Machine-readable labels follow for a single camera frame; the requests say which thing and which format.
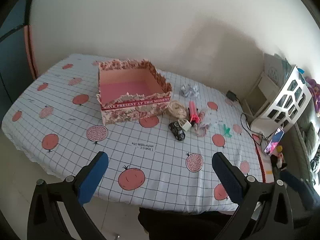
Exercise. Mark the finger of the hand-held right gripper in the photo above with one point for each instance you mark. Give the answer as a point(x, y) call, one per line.
point(297, 187)

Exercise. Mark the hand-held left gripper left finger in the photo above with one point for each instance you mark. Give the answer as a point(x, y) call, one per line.
point(92, 177)

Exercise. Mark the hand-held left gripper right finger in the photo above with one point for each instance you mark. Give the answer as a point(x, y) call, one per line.
point(228, 180)

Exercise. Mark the black toy car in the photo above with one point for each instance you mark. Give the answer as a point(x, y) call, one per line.
point(177, 130)

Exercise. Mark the pink plastic comb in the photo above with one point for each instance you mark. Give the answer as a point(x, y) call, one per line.
point(193, 112)

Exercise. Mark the pink floral storage box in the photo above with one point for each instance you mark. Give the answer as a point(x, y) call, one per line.
point(130, 87)

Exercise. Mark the desktop with checked fruit tablecloth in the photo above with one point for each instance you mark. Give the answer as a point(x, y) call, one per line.
point(150, 160)

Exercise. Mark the small yellow toy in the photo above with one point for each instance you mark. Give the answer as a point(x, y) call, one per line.
point(279, 149)

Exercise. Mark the green hair clip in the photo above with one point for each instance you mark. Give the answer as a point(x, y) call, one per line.
point(227, 130)

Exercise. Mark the smartphone with colourful screen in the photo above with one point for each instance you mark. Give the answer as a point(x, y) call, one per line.
point(274, 141)

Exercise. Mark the grey cloth pile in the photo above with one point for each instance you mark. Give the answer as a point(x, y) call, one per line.
point(310, 135)

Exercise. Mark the person's dark clothing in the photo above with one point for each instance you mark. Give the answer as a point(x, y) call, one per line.
point(180, 225)

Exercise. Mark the black power adapter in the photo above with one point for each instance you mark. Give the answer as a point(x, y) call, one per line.
point(231, 95)

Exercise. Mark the purple plush toy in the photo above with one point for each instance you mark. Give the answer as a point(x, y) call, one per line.
point(313, 87)

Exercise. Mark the white shelf unit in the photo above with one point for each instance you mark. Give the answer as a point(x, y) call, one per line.
point(268, 83)

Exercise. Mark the white plastic lattice basket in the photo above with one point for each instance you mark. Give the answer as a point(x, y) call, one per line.
point(300, 76)

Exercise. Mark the pink upright board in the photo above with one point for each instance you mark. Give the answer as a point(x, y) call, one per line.
point(30, 52)

